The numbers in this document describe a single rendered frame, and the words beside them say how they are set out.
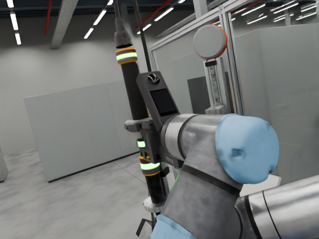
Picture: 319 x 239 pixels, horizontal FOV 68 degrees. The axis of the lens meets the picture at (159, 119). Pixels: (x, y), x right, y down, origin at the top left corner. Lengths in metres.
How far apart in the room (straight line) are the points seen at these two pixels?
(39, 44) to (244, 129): 12.93
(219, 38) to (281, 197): 0.89
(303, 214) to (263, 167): 0.11
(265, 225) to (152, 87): 0.27
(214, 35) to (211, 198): 0.97
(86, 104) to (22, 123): 6.90
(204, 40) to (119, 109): 5.34
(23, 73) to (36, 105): 6.86
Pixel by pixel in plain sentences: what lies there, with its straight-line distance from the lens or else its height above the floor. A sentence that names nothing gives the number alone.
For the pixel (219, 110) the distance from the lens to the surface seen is 1.07.
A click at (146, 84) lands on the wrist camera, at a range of 0.43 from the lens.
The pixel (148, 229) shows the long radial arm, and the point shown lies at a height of 1.13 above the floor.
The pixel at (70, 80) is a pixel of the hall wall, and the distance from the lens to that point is 12.91.
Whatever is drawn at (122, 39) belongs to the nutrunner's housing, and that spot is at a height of 1.84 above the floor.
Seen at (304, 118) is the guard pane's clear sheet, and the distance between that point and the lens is 1.11.
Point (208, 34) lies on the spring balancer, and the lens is 1.18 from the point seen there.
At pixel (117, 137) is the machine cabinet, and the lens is 6.40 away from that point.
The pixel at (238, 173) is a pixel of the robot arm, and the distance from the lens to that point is 0.26.
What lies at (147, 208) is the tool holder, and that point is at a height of 1.46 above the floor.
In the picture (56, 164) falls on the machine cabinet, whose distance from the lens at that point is 6.21.
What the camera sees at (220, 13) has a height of 2.02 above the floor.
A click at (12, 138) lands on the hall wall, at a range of 12.81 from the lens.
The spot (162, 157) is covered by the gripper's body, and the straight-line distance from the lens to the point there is 0.44.
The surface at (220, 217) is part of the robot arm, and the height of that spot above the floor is 1.58.
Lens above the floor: 1.73
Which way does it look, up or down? 8 degrees down
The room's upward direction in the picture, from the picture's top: 12 degrees counter-clockwise
